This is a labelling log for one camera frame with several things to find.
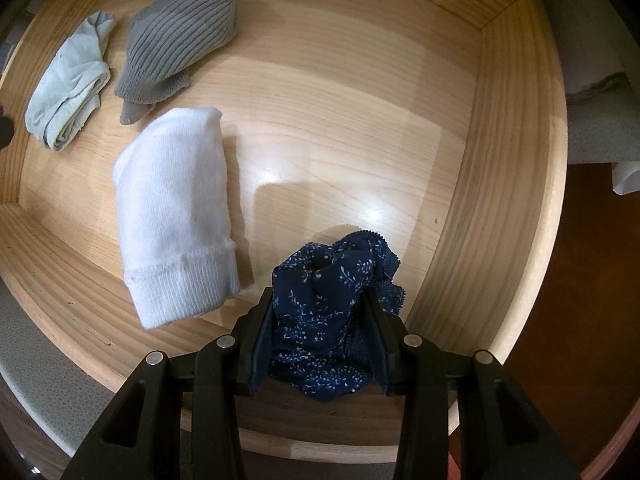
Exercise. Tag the light blue sock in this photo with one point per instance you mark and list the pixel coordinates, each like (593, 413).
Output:
(70, 90)

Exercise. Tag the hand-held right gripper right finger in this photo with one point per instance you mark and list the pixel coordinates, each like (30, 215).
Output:
(382, 355)

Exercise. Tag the grey drawer cabinet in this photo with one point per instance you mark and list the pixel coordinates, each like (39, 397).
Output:
(590, 130)

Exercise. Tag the navy floral lace underwear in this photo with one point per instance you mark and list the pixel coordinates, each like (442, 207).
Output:
(320, 320)

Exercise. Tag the white sock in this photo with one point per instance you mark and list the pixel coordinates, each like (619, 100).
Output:
(175, 210)

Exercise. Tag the grey ribbed sock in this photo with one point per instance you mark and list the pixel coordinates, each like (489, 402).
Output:
(180, 35)

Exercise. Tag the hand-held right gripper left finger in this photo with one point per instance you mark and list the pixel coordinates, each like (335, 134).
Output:
(260, 350)

